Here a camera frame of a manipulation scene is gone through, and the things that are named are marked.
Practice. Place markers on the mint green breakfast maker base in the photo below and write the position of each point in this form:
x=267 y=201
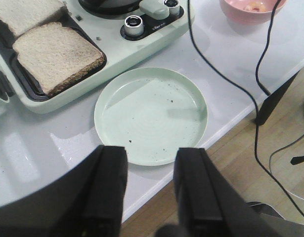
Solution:
x=107 y=33

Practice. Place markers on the black round frying pan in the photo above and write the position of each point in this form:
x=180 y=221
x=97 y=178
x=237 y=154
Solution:
x=110 y=7

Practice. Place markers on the bread slice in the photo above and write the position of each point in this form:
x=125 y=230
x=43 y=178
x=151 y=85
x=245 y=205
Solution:
x=57 y=56
x=23 y=15

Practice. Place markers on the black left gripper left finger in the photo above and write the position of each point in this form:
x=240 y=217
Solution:
x=85 y=202

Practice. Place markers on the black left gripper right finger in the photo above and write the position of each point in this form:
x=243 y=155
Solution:
x=207 y=204

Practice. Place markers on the black table leg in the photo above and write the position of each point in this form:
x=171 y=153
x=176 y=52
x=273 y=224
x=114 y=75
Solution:
x=272 y=101

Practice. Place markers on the right silver control knob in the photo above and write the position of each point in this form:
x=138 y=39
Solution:
x=173 y=6

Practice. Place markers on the silver control knob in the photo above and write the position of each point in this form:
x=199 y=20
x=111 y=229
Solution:
x=173 y=6
x=133 y=26

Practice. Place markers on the pink bowl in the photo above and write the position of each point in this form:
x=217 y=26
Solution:
x=233 y=10

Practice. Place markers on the mint green plate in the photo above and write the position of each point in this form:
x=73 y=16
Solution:
x=151 y=112

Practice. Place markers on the left silver control knob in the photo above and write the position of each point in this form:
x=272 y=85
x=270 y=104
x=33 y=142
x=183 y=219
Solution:
x=133 y=26

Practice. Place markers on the shrimp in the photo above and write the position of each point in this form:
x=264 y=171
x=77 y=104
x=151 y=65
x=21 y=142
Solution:
x=255 y=6

